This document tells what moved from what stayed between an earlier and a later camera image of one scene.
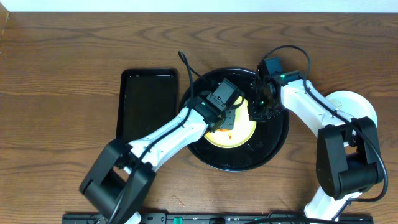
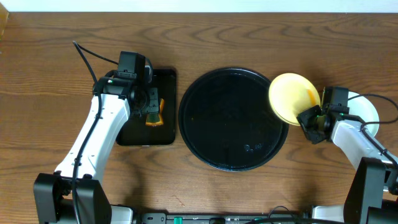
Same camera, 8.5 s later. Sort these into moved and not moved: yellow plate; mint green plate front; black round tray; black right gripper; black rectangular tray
Moved: yellow plate; black right gripper
Not moved: black round tray; mint green plate front; black rectangular tray
